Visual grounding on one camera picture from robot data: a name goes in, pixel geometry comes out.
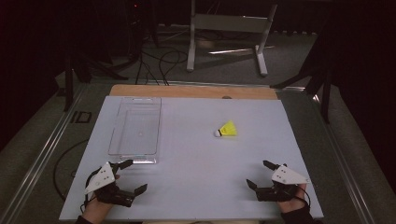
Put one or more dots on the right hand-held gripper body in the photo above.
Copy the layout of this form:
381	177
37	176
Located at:
286	177

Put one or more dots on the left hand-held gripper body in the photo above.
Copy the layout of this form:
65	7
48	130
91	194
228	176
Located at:
101	179

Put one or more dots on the clear plastic container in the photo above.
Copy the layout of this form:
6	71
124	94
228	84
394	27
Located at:
137	130

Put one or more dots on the yellow shuttlecock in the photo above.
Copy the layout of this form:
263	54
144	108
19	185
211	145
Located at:
229	129

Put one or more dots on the person's right hand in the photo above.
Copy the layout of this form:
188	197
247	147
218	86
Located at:
294	205

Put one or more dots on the person's left hand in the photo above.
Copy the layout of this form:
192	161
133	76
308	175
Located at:
96	211

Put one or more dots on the black square floor plate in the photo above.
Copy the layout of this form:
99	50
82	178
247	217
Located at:
81	117

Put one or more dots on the black stand legs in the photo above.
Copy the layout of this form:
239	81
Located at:
325	93

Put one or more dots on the black tripod stand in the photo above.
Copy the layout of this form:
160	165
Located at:
69	84

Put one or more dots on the white metal stand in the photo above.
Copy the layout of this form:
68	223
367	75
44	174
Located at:
230	23

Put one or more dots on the metal floor rail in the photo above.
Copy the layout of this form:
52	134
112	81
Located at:
342	168
40	155

